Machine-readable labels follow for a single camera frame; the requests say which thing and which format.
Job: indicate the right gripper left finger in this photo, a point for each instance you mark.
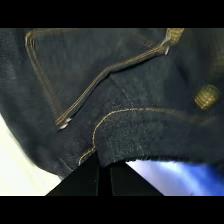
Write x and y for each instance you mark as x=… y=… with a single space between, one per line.
x=81 y=180

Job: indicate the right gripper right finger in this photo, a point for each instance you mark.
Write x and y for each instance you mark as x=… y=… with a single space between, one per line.
x=130 y=181

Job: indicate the dark blue jeans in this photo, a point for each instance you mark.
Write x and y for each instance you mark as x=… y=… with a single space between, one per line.
x=133 y=100

